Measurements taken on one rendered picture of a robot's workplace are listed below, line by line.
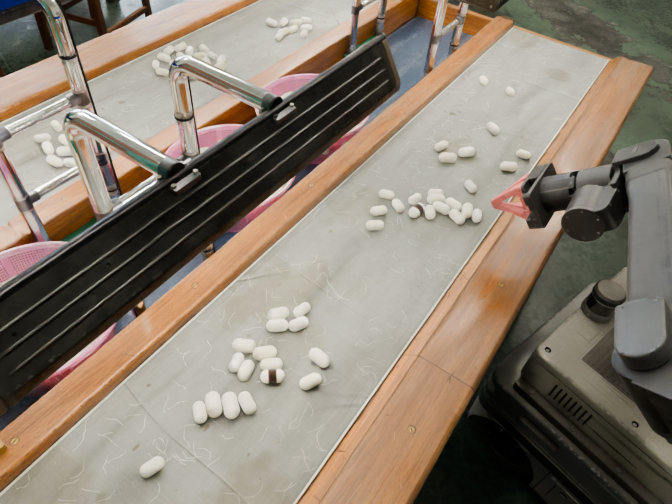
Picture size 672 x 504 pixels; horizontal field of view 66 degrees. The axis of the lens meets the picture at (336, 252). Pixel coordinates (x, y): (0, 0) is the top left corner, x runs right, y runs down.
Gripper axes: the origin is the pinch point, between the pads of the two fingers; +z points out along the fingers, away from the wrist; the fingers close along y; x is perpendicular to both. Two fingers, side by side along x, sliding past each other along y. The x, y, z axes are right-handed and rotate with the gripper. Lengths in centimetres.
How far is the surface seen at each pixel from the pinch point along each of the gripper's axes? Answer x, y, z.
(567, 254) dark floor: 76, -94, 43
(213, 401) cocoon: -5, 53, 18
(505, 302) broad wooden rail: 12.4, 11.7, -1.5
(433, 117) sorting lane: -9.0, -32.2, 27.3
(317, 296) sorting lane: -3.0, 28.2, 19.9
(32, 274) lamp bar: -34, 63, -2
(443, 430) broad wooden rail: 13.3, 37.5, -2.8
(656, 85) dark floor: 76, -256, 43
